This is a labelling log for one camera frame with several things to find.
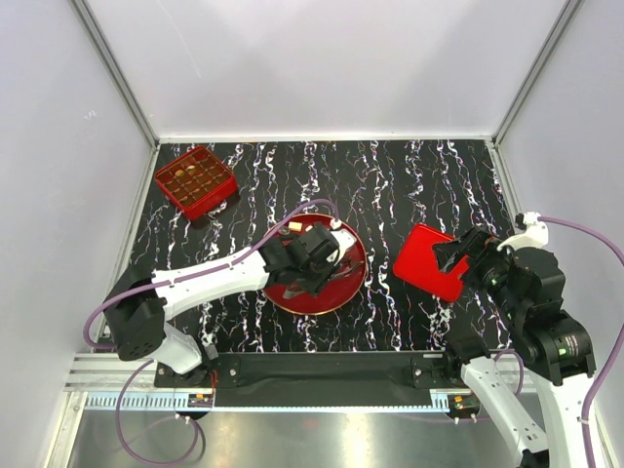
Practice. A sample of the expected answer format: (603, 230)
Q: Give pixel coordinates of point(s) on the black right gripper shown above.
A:
(480, 244)

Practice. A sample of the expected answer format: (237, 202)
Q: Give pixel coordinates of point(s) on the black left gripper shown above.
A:
(312, 288)

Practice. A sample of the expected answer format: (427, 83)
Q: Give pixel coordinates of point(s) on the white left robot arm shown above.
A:
(139, 312)

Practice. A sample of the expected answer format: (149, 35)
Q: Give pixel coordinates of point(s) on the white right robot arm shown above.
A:
(526, 284)

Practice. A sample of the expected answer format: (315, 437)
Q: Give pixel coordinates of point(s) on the red compartment chocolate box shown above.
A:
(196, 195)

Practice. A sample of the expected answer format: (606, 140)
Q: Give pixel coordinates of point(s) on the red box lid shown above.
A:
(417, 264)

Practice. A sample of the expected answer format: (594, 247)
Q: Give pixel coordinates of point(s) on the round red lacquer tray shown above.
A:
(341, 292)

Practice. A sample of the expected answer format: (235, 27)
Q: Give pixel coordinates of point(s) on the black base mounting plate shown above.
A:
(373, 380)

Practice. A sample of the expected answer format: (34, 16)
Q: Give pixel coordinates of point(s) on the aluminium frame rail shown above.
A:
(130, 385)

